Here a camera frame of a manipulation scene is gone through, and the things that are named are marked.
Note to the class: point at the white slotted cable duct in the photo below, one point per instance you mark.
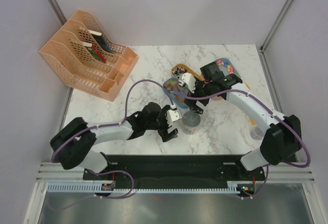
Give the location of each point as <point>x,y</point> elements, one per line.
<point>92,187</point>

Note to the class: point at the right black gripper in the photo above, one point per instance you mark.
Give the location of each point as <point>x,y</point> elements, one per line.
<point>192,102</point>

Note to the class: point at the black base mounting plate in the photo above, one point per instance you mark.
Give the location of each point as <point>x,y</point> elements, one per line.
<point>176,171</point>

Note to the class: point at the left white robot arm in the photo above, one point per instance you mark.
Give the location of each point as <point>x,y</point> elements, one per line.
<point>72,146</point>

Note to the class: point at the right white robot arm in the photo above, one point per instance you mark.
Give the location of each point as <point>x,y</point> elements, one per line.
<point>282,134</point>

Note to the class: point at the tan lollipop tray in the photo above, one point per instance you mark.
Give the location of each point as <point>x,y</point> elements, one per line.
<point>180,69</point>

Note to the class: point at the light blue star candy tray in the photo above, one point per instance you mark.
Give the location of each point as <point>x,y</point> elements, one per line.
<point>226,66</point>

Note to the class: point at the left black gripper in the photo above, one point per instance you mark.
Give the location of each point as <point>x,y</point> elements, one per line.
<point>163,114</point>

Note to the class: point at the clear glass jar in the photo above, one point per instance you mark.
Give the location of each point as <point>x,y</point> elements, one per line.
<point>188,130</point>

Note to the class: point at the grey metal jar lid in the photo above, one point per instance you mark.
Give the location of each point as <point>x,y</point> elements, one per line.
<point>191,119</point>

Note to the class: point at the small purple candy cup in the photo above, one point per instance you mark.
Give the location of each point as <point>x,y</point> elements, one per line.
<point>256,133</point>

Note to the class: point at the yellow plastic scoop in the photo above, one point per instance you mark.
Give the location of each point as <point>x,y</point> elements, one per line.
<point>251,120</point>

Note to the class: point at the pink gummy tray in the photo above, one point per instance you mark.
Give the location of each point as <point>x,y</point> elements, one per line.
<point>218,98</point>

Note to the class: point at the peach file organizer rack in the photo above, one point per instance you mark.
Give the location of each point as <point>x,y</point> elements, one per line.
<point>81,54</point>

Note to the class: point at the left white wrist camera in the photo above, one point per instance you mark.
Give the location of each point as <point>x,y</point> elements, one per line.
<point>173,115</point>

